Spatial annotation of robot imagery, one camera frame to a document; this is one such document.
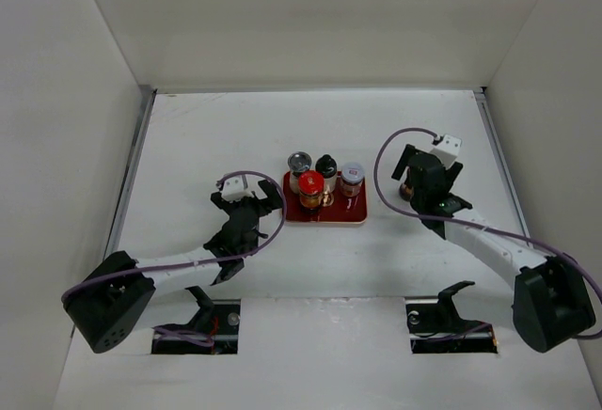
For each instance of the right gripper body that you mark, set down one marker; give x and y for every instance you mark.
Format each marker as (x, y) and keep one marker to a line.
(416, 202)

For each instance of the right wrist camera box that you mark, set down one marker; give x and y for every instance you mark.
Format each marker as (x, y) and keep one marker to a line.
(447, 149)

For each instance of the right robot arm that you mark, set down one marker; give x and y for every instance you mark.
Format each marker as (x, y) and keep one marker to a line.
(550, 301)

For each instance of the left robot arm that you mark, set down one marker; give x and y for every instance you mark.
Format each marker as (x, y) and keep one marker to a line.
(110, 303)

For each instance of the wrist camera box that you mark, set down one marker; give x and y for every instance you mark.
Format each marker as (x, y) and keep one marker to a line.
(447, 149)
(235, 188)

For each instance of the red-capped sauce bottle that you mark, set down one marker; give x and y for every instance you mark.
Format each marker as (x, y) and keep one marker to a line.
(406, 190)
(311, 187)

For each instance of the clear-lid grinder bottle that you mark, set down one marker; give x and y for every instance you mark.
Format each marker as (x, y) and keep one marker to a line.
(298, 162)

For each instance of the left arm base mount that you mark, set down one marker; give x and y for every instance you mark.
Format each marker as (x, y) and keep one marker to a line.
(212, 330)

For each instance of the white-capped spice jar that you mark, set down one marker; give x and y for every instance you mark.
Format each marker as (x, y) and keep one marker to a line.
(352, 179)

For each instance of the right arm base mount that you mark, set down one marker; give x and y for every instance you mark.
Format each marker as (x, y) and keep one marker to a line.
(435, 326)

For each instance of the red rectangular tray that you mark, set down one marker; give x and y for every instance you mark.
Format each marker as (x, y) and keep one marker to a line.
(344, 211)

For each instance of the black-capped white bottle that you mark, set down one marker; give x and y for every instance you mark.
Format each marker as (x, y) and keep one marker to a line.
(327, 167)

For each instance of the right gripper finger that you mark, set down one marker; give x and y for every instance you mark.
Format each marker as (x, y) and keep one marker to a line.
(400, 168)
(451, 175)

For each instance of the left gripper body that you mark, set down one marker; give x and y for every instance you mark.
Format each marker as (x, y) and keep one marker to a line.
(252, 202)

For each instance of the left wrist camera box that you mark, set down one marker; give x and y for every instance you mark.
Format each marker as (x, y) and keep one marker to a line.
(235, 188)

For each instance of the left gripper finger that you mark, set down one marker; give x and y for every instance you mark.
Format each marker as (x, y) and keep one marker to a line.
(219, 202)
(273, 200)

